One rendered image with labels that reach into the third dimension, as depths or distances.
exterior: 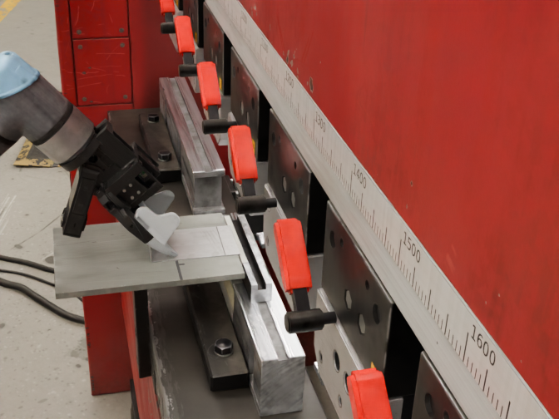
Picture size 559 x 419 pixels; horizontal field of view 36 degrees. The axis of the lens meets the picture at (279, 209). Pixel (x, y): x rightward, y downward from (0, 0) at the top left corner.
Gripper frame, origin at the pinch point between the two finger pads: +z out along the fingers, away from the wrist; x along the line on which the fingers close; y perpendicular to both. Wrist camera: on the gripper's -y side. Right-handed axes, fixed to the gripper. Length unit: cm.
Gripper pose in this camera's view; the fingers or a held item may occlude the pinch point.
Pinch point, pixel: (165, 242)
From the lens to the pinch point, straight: 127.9
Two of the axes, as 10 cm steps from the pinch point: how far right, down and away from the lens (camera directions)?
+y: 7.6, -6.2, -1.7
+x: -2.1, -4.8, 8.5
